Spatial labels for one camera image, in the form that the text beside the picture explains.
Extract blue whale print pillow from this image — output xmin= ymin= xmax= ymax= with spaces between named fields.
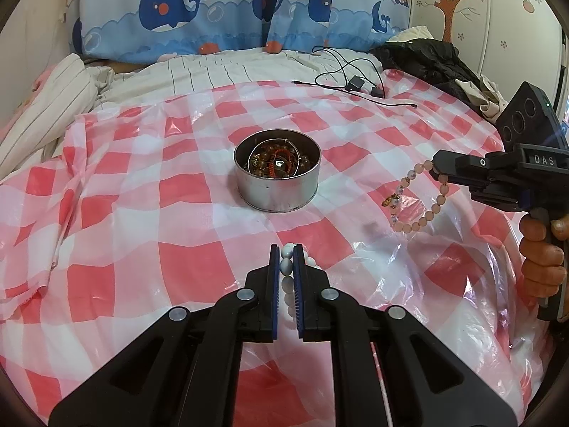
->
xmin=71 ymin=0 xmax=286 ymax=64
xmin=267 ymin=0 xmax=412 ymax=52

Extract heap of beaded bracelets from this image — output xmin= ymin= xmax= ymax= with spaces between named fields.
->
xmin=246 ymin=139 xmax=313 ymax=181

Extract white wardrobe with tree sticker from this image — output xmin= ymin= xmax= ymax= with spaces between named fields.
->
xmin=408 ymin=0 xmax=569 ymax=114

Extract red white checked plastic tablecloth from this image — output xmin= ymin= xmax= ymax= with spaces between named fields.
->
xmin=0 ymin=69 xmax=556 ymax=427

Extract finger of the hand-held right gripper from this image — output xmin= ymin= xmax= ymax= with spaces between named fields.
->
xmin=432 ymin=146 xmax=519 ymax=184
xmin=468 ymin=181 xmax=533 ymax=213

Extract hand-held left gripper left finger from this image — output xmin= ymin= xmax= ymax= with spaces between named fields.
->
xmin=48 ymin=244 xmax=282 ymax=427

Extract brown bead jewellery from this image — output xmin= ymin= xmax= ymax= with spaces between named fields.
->
xmin=248 ymin=137 xmax=309 ymax=179

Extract pink bead bracelet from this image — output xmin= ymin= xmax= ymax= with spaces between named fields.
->
xmin=382 ymin=160 xmax=451 ymax=233

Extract white bead bracelet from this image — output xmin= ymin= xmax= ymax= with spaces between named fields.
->
xmin=279 ymin=242 xmax=323 ymax=321

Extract black jacket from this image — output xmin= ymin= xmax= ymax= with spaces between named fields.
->
xmin=371 ymin=38 xmax=508 ymax=113

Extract black charger cable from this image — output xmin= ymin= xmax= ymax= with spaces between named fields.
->
xmin=291 ymin=45 xmax=419 ymax=108

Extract person's right hand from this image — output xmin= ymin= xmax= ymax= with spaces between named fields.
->
xmin=518 ymin=215 xmax=569 ymax=307

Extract round silver metal tin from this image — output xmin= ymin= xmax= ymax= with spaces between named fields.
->
xmin=233 ymin=129 xmax=321 ymax=213

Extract beige cloth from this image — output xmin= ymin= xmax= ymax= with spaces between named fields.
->
xmin=454 ymin=73 xmax=510 ymax=122

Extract white striped blanket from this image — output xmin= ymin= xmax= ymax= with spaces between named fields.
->
xmin=0 ymin=52 xmax=113 ymax=181

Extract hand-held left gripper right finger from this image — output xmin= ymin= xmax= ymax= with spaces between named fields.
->
xmin=293 ymin=244 xmax=519 ymax=427

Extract white striped bed sheet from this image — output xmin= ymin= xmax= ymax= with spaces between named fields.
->
xmin=95 ymin=48 xmax=388 ymax=108

